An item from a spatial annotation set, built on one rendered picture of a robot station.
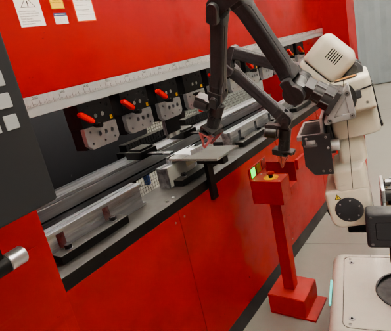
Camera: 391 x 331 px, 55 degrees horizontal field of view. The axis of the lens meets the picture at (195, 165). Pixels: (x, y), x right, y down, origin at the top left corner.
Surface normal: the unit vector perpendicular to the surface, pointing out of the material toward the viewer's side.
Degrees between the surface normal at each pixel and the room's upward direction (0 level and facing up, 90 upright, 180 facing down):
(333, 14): 90
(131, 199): 90
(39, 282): 90
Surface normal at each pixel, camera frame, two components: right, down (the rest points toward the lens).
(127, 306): 0.79, 0.00
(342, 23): -0.58, 0.35
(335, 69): -0.36, 0.34
